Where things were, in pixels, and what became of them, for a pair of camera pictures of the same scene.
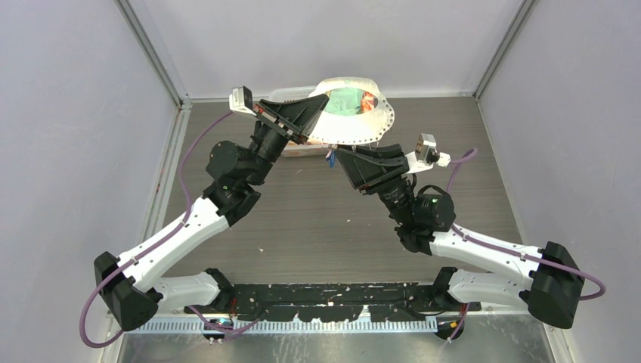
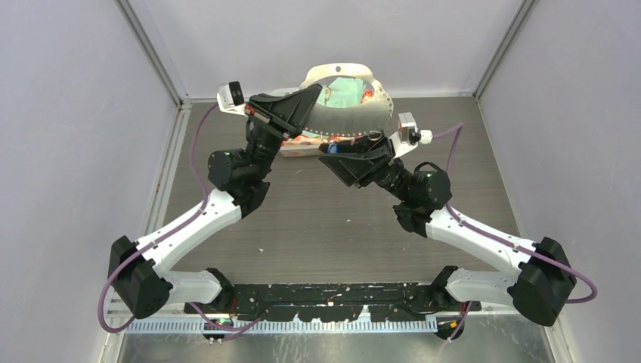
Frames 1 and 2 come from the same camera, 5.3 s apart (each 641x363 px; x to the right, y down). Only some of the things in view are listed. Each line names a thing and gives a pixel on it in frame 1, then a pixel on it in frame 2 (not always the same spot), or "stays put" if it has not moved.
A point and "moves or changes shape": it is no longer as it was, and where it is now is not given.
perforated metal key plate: (352, 128) moves or changes shape
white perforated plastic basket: (298, 148) stays put
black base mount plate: (339, 302) stays put
